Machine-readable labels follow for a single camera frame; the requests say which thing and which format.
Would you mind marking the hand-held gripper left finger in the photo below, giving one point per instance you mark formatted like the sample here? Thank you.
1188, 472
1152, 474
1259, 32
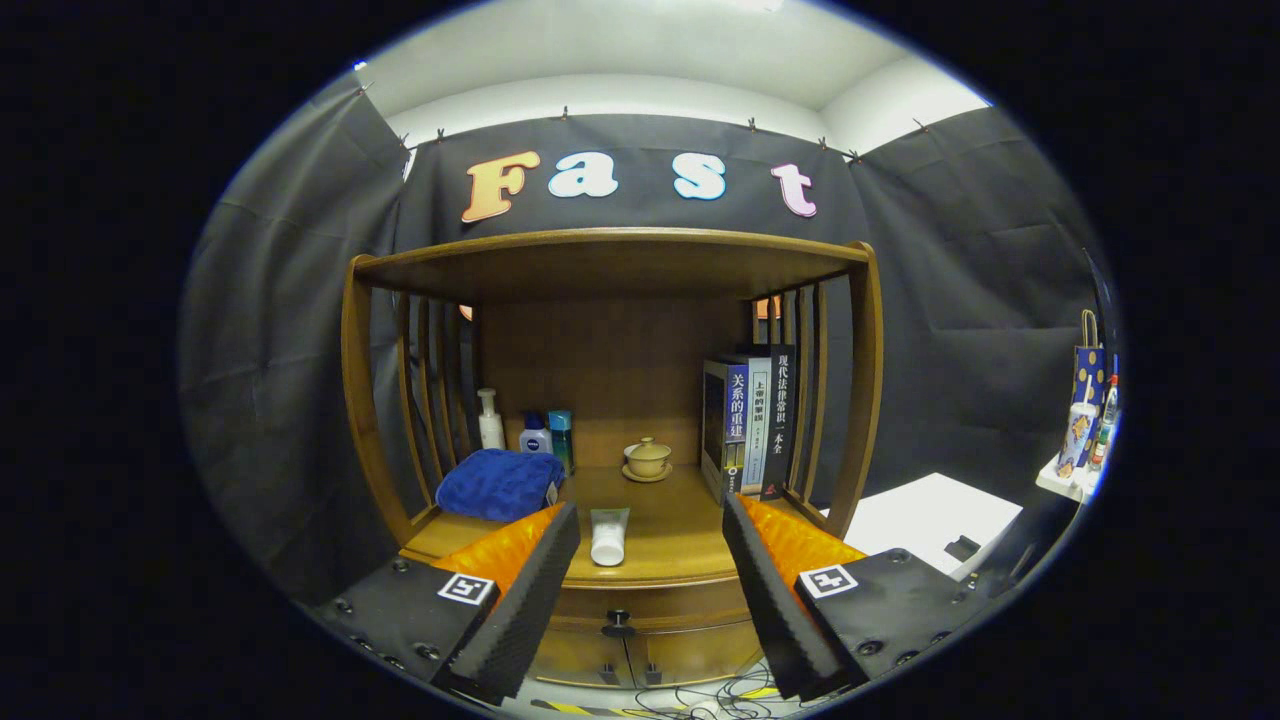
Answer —
530, 600

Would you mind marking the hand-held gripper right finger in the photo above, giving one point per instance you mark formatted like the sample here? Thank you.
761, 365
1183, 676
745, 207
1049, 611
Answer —
770, 600

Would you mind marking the wooden drawer with black knob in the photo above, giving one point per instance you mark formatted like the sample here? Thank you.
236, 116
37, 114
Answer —
680, 605

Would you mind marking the white facial cleanser tube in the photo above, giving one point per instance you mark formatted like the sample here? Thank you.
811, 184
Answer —
608, 540

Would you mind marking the wooden cabinet door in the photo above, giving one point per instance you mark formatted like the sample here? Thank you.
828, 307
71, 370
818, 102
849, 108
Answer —
575, 660
700, 650

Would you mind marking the wooden countertop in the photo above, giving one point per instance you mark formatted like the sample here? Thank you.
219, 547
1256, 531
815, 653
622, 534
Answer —
670, 520

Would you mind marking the wooden cabinet with slatted hutch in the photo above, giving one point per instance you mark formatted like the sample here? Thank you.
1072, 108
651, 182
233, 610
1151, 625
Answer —
610, 262

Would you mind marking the yellow black floor tape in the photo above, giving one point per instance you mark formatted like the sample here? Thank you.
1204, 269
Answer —
575, 708

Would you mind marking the blue folded towel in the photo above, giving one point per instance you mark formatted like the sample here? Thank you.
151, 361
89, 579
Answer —
495, 485

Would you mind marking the white lotion bottle blue cap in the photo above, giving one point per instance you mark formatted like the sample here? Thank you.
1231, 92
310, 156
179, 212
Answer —
535, 440

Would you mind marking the teal bottle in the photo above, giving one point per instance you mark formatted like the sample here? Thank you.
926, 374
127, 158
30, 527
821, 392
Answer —
560, 435

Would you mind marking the white box unit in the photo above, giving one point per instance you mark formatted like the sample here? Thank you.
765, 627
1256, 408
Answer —
920, 515

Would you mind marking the white pump bottle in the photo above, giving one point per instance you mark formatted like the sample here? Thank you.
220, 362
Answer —
491, 430

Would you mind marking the grey spine book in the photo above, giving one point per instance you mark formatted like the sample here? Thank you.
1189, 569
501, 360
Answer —
759, 420

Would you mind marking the blue spine book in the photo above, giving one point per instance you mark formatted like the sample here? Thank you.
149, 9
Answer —
737, 420

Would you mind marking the beige lidded teacup with saucer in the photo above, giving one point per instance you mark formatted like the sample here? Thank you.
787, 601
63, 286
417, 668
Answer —
648, 460

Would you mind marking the black spine book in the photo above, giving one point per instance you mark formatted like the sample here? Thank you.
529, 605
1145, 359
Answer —
783, 410

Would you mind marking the white side shelf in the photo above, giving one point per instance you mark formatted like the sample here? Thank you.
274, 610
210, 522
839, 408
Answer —
1060, 482

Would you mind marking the printed paper cup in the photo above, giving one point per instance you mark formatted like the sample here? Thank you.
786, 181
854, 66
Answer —
1075, 440

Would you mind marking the black backdrop cloth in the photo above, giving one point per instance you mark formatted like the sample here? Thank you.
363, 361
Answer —
950, 260

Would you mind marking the green label water bottle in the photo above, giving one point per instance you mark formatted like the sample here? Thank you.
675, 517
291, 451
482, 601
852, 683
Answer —
1109, 410

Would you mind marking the blue dotted gift bag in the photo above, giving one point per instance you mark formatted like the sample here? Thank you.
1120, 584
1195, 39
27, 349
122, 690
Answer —
1088, 370

